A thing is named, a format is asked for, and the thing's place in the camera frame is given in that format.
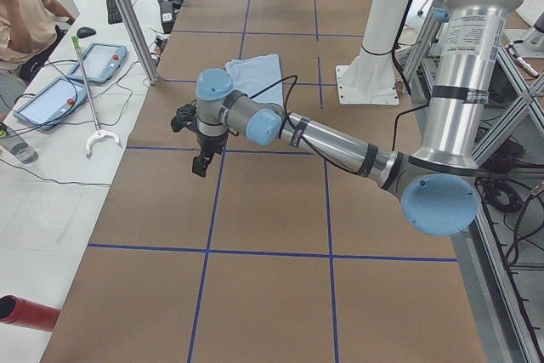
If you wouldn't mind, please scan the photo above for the clear water bottle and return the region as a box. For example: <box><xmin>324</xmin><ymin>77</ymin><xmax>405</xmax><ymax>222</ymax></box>
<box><xmin>1</xmin><ymin>122</ymin><xmax>39</xmax><ymax>164</ymax></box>

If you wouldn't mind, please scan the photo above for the blue teach pendant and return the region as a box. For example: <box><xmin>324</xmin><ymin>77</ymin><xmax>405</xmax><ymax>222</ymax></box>
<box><xmin>77</xmin><ymin>43</ymin><xmax>128</xmax><ymax>85</ymax></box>
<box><xmin>14</xmin><ymin>77</ymin><xmax>88</xmax><ymax>130</ymax></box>

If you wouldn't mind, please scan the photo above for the light blue t-shirt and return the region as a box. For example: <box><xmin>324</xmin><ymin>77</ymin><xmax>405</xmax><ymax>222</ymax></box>
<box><xmin>225</xmin><ymin>54</ymin><xmax>282</xmax><ymax>97</ymax></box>

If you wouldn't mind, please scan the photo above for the far blue teach pendant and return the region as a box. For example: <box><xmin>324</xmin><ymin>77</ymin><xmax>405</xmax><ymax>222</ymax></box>
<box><xmin>77</xmin><ymin>43</ymin><xmax>128</xmax><ymax>85</ymax></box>

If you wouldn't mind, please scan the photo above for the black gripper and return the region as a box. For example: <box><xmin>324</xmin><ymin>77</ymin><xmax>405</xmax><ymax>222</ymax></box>
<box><xmin>191</xmin><ymin>133</ymin><xmax>228</xmax><ymax>177</ymax></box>

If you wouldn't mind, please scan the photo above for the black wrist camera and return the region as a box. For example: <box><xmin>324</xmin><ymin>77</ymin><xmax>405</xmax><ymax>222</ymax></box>
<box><xmin>170</xmin><ymin>100</ymin><xmax>197</xmax><ymax>133</ymax></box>

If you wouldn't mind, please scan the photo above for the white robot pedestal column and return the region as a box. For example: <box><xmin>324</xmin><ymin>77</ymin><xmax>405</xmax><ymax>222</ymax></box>
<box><xmin>336</xmin><ymin>0</ymin><xmax>411</xmax><ymax>105</ymax></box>

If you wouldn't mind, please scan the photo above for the aluminium side frame rail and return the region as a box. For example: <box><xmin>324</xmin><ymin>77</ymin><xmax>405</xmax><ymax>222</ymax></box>
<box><xmin>418</xmin><ymin>18</ymin><xmax>544</xmax><ymax>363</ymax></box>

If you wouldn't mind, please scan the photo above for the reacher grabber stick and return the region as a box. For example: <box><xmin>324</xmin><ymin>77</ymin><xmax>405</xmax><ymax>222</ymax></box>
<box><xmin>71</xmin><ymin>36</ymin><xmax>122</xmax><ymax>159</ymax></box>

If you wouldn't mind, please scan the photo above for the seated person beige shirt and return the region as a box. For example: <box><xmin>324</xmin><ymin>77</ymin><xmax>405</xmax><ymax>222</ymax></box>
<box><xmin>1</xmin><ymin>0</ymin><xmax>75</xmax><ymax>82</ymax></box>

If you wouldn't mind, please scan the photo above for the black computer mouse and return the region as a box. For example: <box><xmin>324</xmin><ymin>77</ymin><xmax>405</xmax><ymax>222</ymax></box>
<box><xmin>76</xmin><ymin>26</ymin><xmax>97</xmax><ymax>39</ymax></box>

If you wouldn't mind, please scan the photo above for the black keyboard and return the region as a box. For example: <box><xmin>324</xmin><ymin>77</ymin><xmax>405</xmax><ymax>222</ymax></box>
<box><xmin>105</xmin><ymin>0</ymin><xmax>122</xmax><ymax>25</ymax></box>

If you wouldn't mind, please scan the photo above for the aluminium frame post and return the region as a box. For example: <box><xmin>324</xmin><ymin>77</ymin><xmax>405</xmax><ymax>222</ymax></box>
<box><xmin>115</xmin><ymin>0</ymin><xmax>159</xmax><ymax>85</ymax></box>

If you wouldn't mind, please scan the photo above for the near blue teach pendant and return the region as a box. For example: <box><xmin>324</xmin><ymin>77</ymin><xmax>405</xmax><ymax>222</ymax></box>
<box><xmin>14</xmin><ymin>77</ymin><xmax>88</xmax><ymax>130</ymax></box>

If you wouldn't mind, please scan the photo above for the black power adapter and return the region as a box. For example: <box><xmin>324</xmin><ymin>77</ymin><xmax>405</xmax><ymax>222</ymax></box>
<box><xmin>159</xmin><ymin>0</ymin><xmax>175</xmax><ymax>34</ymax></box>

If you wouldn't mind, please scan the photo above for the red cylinder bottle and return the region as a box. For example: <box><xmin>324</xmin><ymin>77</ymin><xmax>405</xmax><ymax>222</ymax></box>
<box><xmin>1</xmin><ymin>295</ymin><xmax>60</xmax><ymax>332</ymax></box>

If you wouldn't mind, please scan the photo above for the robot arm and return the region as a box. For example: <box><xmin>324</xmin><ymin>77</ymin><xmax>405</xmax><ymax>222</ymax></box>
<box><xmin>191</xmin><ymin>0</ymin><xmax>519</xmax><ymax>236</ymax></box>

